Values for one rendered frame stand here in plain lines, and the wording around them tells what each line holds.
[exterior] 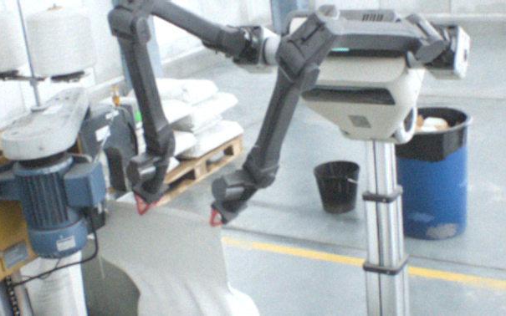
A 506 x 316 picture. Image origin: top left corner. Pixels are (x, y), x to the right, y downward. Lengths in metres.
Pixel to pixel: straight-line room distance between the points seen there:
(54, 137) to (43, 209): 0.19
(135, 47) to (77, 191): 0.38
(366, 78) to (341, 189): 2.56
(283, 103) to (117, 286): 1.46
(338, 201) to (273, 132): 2.89
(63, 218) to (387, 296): 1.17
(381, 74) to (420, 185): 2.11
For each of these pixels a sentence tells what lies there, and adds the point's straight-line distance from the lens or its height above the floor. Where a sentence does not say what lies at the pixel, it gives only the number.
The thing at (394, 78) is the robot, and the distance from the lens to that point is 2.04.
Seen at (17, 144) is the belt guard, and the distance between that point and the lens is 1.84.
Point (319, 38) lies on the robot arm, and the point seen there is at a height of 1.59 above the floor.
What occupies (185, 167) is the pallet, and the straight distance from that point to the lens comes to 5.37.
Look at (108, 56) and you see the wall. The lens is 8.12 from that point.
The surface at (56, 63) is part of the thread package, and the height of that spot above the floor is 1.56.
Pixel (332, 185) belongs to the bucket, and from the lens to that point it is 4.57.
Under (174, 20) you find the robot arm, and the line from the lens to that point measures 1.97.
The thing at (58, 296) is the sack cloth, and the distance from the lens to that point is 2.60.
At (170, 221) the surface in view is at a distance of 2.15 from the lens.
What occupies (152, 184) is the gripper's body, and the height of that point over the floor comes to 1.16.
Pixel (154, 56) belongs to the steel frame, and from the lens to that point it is 8.11.
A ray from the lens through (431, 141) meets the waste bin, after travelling 4.02.
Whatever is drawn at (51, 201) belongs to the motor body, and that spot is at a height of 1.24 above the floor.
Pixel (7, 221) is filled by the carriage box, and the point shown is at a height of 1.17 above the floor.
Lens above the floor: 1.87
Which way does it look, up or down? 19 degrees down
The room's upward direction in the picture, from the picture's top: 7 degrees counter-clockwise
